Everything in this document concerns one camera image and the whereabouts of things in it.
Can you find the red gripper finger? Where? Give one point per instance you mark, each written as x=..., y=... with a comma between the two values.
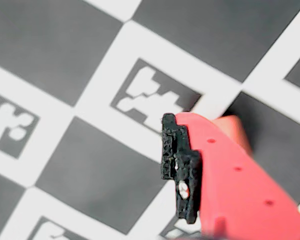
x=227, y=187

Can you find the black white marker mat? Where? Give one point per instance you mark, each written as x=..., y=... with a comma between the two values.
x=65, y=50

